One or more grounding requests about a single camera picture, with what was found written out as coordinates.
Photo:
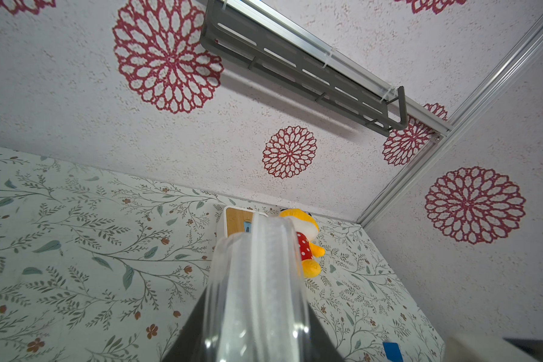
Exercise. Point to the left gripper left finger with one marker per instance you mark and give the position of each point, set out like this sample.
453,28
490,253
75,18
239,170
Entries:
189,345

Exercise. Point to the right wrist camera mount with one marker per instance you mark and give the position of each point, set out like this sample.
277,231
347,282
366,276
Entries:
470,347

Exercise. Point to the yellow plush toy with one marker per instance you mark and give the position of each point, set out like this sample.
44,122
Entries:
307,230

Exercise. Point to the white wooden-top tissue box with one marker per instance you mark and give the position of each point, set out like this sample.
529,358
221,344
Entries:
235,220

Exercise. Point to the small blue cube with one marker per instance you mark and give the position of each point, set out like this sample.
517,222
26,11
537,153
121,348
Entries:
393,352

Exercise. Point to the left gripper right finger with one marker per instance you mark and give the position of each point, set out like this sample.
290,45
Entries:
321,349

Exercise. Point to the grey wall shelf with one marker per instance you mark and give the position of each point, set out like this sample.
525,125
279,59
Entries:
257,37

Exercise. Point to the clear oval zip pouch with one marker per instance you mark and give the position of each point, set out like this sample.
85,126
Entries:
255,304

